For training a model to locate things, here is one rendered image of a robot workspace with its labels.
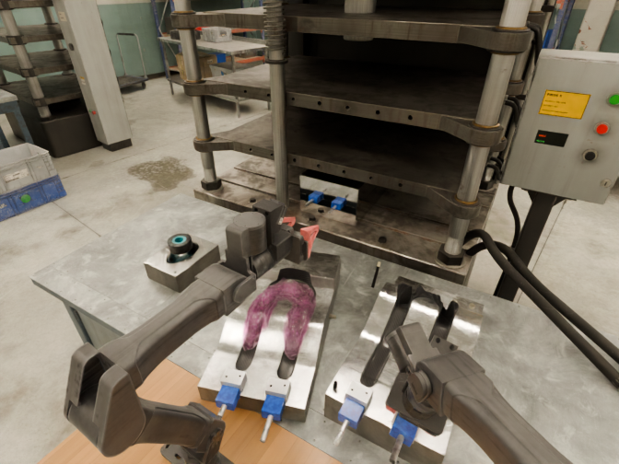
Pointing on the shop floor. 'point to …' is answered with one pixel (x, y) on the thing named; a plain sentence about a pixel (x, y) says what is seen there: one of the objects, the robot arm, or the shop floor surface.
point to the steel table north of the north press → (221, 52)
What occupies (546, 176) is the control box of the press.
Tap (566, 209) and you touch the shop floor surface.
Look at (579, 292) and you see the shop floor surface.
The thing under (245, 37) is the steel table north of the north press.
